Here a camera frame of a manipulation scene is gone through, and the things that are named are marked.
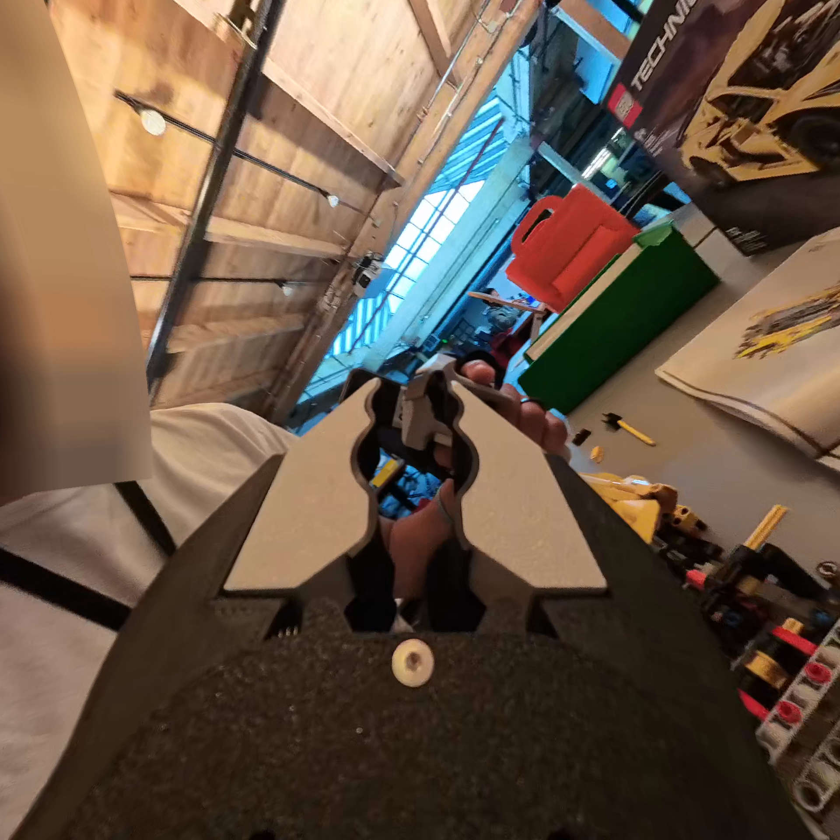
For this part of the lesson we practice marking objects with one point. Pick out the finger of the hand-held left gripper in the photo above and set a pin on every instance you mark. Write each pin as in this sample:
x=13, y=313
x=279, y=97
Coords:
x=420, y=420

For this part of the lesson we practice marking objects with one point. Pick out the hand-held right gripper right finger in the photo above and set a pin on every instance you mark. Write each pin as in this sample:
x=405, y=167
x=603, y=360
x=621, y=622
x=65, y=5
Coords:
x=531, y=518

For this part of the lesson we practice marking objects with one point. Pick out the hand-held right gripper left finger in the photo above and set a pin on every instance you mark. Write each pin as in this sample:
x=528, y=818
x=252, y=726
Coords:
x=308, y=518

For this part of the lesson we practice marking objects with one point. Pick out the yellow toy brick car model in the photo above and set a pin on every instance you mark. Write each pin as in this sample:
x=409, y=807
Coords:
x=630, y=499

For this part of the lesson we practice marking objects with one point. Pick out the person's left forearm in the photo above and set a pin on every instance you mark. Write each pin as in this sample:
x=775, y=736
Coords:
x=413, y=544

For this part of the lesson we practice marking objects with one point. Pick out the person's left hand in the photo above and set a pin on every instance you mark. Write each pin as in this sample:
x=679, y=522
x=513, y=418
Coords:
x=525, y=413

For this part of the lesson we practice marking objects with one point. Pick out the blue wristband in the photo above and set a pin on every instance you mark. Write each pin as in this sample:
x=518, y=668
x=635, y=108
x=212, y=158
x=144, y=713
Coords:
x=447, y=508

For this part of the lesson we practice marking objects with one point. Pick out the black toy brick connector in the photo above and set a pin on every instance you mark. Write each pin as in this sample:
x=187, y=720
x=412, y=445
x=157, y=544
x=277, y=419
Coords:
x=581, y=437

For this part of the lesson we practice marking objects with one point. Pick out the black toy brick panel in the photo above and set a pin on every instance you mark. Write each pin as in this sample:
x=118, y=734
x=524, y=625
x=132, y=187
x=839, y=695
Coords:
x=612, y=421

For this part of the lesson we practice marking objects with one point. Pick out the yellow thin toy rod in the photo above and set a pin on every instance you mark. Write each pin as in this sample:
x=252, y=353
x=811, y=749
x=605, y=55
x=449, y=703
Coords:
x=636, y=433

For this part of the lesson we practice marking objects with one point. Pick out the wooden document stand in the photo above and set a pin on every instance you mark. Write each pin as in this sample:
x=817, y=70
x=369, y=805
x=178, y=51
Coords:
x=505, y=300

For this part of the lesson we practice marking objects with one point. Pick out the white paper stack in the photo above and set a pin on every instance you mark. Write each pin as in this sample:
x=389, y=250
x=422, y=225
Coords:
x=584, y=295

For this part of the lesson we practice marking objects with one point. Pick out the green storage bin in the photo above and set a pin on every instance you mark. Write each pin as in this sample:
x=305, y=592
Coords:
x=623, y=328

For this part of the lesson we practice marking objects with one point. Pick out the orange felt bag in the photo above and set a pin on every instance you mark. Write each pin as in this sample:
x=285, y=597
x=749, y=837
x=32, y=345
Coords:
x=571, y=256

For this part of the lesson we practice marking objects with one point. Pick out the black metal pipe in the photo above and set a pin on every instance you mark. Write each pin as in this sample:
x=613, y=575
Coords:
x=210, y=170

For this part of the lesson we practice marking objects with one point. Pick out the open instruction booklet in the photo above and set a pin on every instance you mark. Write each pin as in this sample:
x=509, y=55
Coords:
x=787, y=341

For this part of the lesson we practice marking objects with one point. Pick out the toy car set box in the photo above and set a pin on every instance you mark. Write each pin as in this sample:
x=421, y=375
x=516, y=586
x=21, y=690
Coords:
x=754, y=98

